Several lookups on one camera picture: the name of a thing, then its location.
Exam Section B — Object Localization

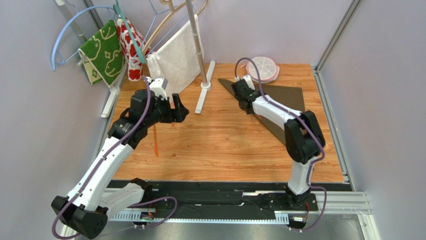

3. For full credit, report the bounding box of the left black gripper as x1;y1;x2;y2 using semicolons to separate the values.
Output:
144;93;189;128

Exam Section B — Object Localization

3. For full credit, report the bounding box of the orange plastic knife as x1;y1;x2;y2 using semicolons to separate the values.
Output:
152;125;159;158

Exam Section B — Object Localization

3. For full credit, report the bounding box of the brown cloth napkin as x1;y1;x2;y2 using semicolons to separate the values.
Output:
217;78;306;146

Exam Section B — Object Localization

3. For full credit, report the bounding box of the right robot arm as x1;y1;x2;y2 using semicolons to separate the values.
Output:
231;78;325;209

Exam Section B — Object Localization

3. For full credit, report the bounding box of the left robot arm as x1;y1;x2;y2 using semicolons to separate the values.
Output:
51;89;190;240

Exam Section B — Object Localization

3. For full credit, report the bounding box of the white pink lidded container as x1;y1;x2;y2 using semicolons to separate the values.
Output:
245;56;280;84

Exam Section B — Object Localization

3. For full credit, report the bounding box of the metal drying rack stand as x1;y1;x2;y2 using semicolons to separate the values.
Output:
185;0;216;114

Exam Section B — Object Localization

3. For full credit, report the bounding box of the white towel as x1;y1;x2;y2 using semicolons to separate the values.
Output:
146;21;200;97

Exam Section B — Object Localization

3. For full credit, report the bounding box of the red white patterned cloth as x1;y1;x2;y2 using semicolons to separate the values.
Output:
116;18;146;82

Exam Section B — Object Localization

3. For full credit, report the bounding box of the green patterned towel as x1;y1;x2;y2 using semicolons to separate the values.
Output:
78;19;125;86

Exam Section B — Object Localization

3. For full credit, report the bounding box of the beige wooden hanger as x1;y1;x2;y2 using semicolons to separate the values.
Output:
142;0;194;53

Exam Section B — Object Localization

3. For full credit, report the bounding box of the teal hanger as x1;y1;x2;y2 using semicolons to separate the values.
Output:
113;0;146;64

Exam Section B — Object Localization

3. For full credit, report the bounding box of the light blue hanger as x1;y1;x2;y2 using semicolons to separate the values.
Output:
50;4;116;72

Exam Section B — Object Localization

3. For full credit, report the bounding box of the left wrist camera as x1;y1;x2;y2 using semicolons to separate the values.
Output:
147;77;169;100

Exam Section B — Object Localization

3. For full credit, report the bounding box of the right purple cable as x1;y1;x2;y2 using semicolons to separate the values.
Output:
234;57;329;233

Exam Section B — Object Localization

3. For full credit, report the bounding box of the purple cable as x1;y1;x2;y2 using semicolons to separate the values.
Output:
51;75;179;240
234;57;329;233

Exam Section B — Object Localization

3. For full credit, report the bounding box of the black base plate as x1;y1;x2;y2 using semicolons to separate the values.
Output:
106;179;354;221

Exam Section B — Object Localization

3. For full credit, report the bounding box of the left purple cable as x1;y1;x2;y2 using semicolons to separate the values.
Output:
51;75;179;240

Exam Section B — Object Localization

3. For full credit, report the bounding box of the aluminium frame rail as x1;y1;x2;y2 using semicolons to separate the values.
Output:
314;0;363;74

